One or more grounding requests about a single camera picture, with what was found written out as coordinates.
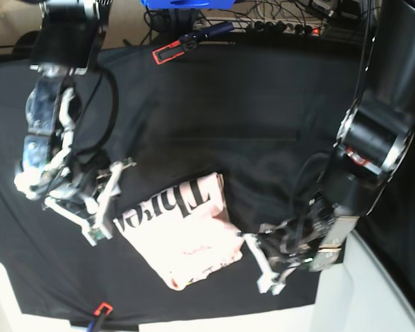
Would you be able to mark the robot arm left side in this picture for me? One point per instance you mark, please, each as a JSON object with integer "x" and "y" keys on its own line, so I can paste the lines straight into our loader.
{"x": 372, "y": 140}

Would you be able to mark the metal black gripper body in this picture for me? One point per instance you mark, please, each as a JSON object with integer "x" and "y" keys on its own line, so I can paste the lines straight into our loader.
{"x": 88, "y": 201}

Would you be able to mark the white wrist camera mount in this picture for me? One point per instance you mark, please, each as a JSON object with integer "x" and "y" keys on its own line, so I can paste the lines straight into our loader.
{"x": 273, "y": 283}

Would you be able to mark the black table cloth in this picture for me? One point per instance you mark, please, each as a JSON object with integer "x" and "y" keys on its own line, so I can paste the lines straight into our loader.
{"x": 255, "y": 114}

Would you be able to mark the pink T-shirt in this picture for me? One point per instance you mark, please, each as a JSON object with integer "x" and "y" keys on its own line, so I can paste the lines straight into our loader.
{"x": 184, "y": 232}

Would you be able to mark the orange black clamp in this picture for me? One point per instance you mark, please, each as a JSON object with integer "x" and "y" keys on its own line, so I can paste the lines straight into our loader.
{"x": 189, "y": 42}

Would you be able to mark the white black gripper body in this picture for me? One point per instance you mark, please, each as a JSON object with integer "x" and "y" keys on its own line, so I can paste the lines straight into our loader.
{"x": 283, "y": 248}

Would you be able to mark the blue box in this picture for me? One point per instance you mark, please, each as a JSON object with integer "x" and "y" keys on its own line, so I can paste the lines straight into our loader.
{"x": 188, "y": 4}

